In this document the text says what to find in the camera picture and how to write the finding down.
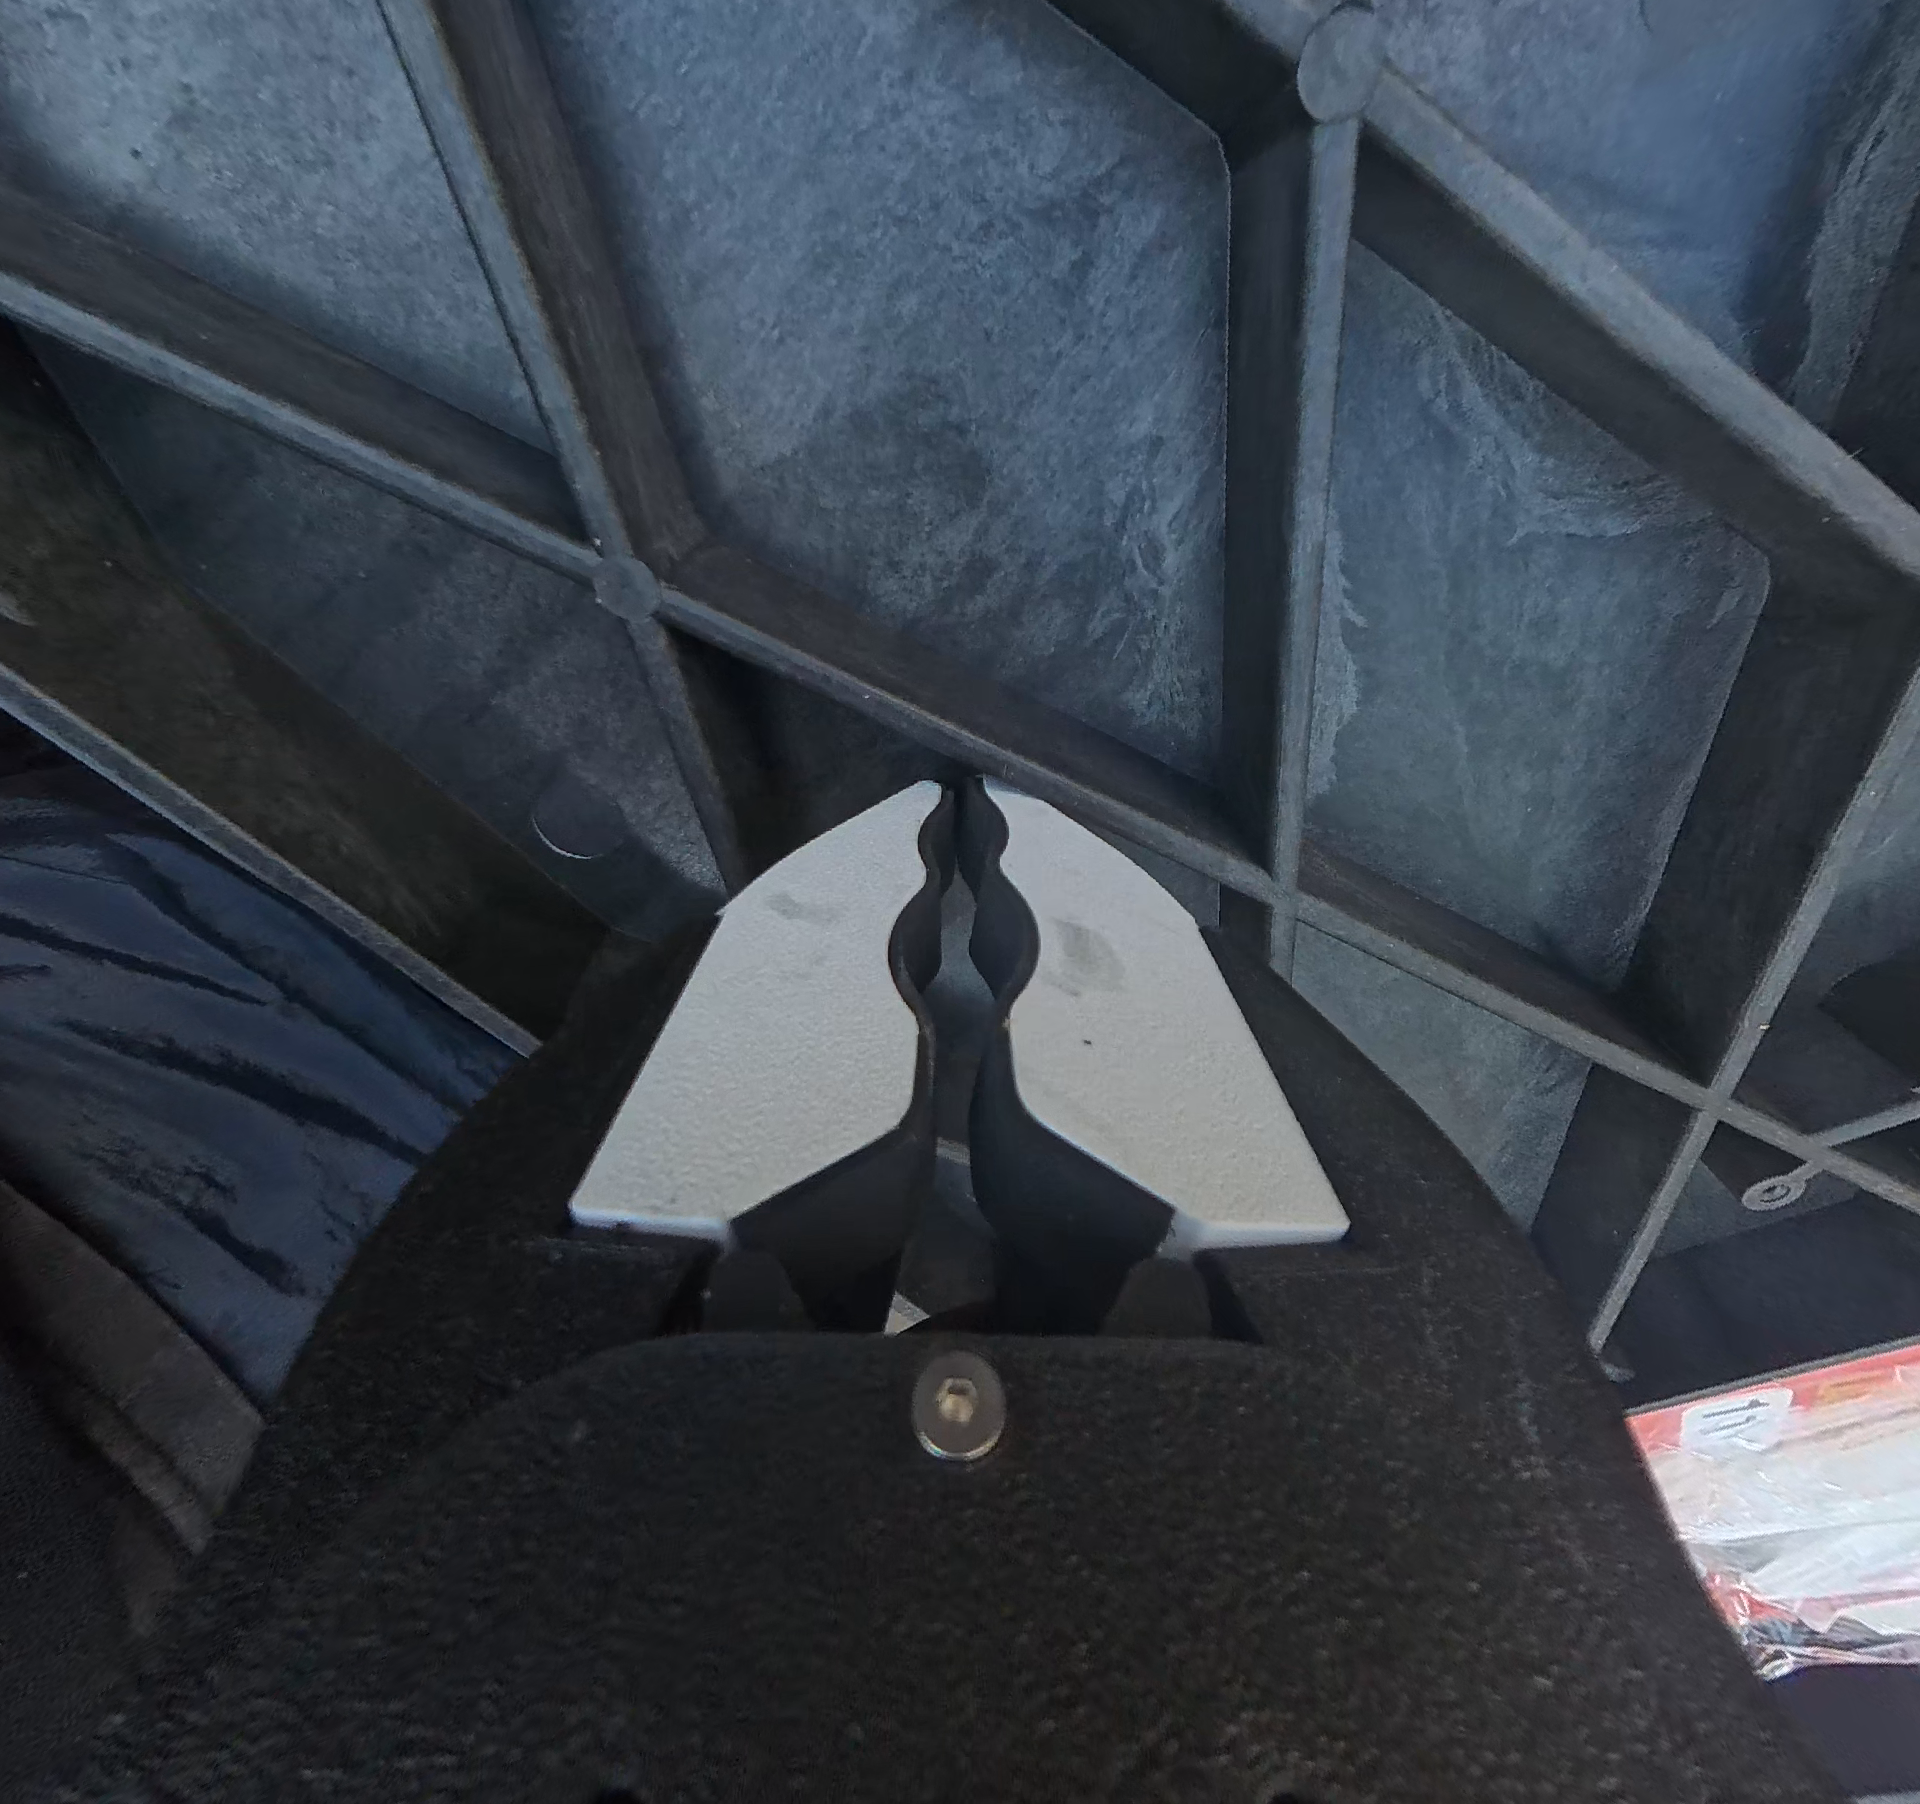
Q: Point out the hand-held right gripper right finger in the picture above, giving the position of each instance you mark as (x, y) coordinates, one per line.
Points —
(1141, 1084)

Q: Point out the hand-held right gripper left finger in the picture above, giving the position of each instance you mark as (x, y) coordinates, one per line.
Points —
(765, 1068)

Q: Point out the dark ribbed plastic crate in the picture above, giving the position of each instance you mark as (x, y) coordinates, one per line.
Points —
(930, 335)

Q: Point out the red and white plastic packet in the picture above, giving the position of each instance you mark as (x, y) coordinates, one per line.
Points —
(1800, 1505)

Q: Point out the person's black zipped jacket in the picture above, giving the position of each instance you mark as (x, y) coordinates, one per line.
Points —
(90, 1505)

